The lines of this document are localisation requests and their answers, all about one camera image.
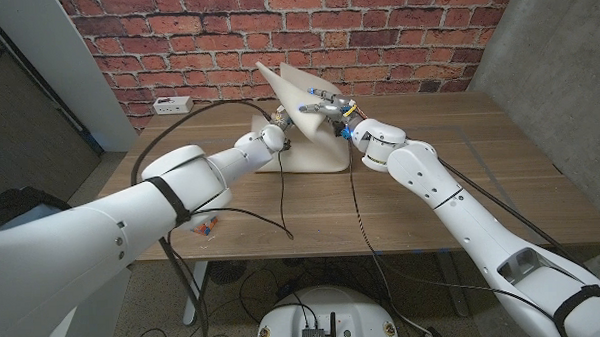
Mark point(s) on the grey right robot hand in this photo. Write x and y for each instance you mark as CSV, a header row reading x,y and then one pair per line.
x,y
333,107

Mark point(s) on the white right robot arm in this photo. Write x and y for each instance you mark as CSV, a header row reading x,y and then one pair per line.
x,y
482,222

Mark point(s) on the black cloth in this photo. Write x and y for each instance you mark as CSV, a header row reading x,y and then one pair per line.
x,y
11,203

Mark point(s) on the cream memory foam sheet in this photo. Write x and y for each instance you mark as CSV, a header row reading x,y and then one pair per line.
x,y
303,113

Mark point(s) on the white power strip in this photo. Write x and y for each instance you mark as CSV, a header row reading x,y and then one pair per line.
x,y
173,106

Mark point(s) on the round black floor fan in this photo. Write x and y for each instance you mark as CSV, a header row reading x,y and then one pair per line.
x,y
226,271

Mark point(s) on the multicoloured puzzle cube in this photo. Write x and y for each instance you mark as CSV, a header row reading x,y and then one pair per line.
x,y
205,226

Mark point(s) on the printed brick backdrop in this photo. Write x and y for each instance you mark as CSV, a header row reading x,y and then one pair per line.
x,y
285,39

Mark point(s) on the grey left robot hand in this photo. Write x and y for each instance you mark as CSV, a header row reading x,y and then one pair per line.
x,y
280,120

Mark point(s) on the blue storage bin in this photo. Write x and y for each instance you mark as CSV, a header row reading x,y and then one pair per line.
x,y
26,214

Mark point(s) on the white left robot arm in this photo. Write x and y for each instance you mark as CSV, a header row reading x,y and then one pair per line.
x,y
107,230

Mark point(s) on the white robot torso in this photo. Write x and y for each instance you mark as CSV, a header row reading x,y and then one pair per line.
x,y
335,307

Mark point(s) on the white table leg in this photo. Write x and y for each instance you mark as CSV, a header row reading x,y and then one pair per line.
x,y
196,292
454,288

